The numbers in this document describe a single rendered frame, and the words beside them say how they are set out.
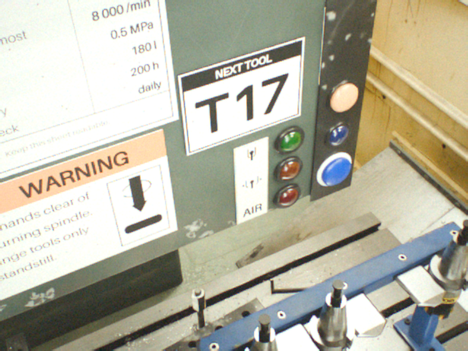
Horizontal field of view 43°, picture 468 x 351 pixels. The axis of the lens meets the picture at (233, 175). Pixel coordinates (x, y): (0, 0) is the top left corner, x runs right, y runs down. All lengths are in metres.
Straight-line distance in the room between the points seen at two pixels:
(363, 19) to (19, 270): 0.31
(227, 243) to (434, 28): 0.84
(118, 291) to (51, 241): 1.15
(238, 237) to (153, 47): 1.48
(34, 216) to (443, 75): 1.21
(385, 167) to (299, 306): 0.88
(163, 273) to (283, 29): 1.25
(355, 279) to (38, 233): 0.59
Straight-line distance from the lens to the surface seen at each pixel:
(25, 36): 0.36
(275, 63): 0.44
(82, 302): 1.59
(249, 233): 1.84
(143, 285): 1.62
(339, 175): 0.54
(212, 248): 1.81
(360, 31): 0.47
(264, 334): 0.78
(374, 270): 0.95
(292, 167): 0.50
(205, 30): 0.40
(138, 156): 0.43
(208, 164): 0.46
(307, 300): 0.91
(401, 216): 1.63
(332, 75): 0.47
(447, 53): 1.49
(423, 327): 1.22
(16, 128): 0.39
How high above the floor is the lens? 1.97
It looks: 43 degrees down
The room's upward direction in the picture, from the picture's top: 2 degrees counter-clockwise
